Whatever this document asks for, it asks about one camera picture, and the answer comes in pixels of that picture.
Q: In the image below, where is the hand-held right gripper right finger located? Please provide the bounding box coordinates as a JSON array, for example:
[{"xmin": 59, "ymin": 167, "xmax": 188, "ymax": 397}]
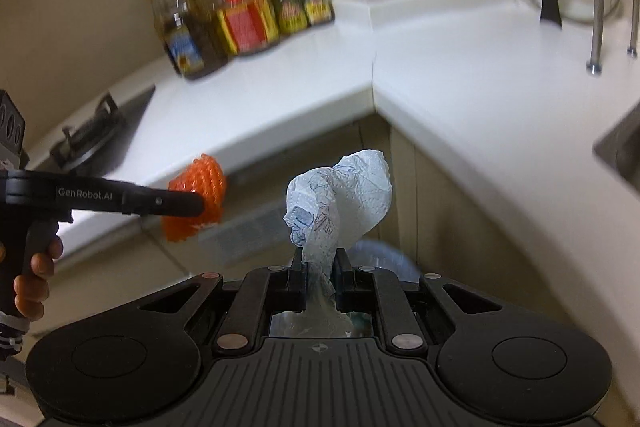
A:
[{"xmin": 334, "ymin": 248, "xmax": 503, "ymax": 354}]

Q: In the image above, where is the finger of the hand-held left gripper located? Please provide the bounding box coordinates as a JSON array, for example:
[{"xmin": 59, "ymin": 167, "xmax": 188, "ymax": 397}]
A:
[{"xmin": 120, "ymin": 183, "xmax": 206, "ymax": 219}]

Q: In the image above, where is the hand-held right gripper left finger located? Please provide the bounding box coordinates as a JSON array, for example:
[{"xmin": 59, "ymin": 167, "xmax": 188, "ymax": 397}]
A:
[{"xmin": 137, "ymin": 248, "xmax": 307, "ymax": 355}]

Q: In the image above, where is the orange foam fruit net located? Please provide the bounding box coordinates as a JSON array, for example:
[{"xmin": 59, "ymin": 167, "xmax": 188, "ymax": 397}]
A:
[{"xmin": 161, "ymin": 153, "xmax": 229, "ymax": 244}]

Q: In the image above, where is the blue mesh trash bin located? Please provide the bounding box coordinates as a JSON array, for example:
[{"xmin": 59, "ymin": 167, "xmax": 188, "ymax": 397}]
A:
[{"xmin": 270, "ymin": 239, "xmax": 422, "ymax": 339}]

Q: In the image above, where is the white printed paper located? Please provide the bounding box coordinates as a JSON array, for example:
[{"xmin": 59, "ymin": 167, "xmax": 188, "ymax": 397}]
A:
[{"xmin": 284, "ymin": 149, "xmax": 393, "ymax": 338}]

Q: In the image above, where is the person's left hand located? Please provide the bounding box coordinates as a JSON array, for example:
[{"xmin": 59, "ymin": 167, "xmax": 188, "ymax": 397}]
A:
[{"xmin": 14, "ymin": 237, "xmax": 64, "ymax": 322}]

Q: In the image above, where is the black burner grate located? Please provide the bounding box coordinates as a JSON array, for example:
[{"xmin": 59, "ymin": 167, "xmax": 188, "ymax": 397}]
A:
[{"xmin": 50, "ymin": 93, "xmax": 126, "ymax": 170}]

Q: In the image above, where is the silver cabinet vent grille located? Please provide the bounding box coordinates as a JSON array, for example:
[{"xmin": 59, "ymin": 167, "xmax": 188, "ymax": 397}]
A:
[{"xmin": 197, "ymin": 199, "xmax": 296, "ymax": 268}]

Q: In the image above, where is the black glass gas stove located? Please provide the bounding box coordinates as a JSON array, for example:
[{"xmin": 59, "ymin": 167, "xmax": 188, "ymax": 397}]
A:
[{"xmin": 47, "ymin": 84, "xmax": 157, "ymax": 178}]

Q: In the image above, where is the beige kitchen cabinet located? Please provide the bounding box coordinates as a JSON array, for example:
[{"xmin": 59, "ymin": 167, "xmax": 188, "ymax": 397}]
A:
[{"xmin": 50, "ymin": 112, "xmax": 640, "ymax": 308}]

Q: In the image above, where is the blue label oil bottle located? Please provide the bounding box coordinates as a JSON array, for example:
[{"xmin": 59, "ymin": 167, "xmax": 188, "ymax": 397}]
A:
[{"xmin": 147, "ymin": 0, "xmax": 231, "ymax": 82}]

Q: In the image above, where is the yellow oil bottle behind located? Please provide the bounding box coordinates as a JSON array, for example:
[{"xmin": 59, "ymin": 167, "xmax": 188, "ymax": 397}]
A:
[{"xmin": 175, "ymin": 0, "xmax": 228, "ymax": 68}]

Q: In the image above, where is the glass jar dark lid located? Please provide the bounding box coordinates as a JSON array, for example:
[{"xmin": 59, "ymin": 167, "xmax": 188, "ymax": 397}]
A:
[{"xmin": 270, "ymin": 0, "xmax": 309, "ymax": 36}]

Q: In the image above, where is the glass jar patterned lid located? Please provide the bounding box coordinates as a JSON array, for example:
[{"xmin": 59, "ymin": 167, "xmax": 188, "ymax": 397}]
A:
[{"xmin": 299, "ymin": 0, "xmax": 335, "ymax": 26}]

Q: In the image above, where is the stainless steel sink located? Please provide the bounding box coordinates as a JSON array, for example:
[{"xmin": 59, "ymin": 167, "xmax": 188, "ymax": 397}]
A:
[{"xmin": 593, "ymin": 99, "xmax": 640, "ymax": 198}]

